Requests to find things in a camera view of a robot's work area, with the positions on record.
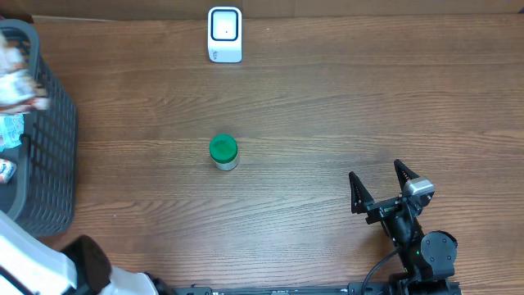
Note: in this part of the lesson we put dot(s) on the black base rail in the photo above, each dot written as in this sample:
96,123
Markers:
286,291

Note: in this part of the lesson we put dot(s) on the grey plastic mesh basket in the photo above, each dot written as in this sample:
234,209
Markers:
40,197

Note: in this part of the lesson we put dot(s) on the green lid jar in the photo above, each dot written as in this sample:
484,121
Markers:
224,152

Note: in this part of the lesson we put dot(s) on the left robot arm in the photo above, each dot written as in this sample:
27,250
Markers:
30,267

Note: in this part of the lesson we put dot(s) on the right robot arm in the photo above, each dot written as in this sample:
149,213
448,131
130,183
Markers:
428,259

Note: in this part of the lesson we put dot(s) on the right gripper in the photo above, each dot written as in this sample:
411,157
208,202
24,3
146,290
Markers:
362,197

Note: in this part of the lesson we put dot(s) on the mint green wipes pack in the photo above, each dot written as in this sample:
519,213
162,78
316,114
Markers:
12,127

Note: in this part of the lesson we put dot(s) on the orange small packet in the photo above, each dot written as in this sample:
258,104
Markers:
7,170

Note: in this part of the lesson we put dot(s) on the beige brown snack bag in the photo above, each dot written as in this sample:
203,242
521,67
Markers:
20,94

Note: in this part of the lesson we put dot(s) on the white barcode scanner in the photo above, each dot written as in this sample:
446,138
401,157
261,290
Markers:
224,38

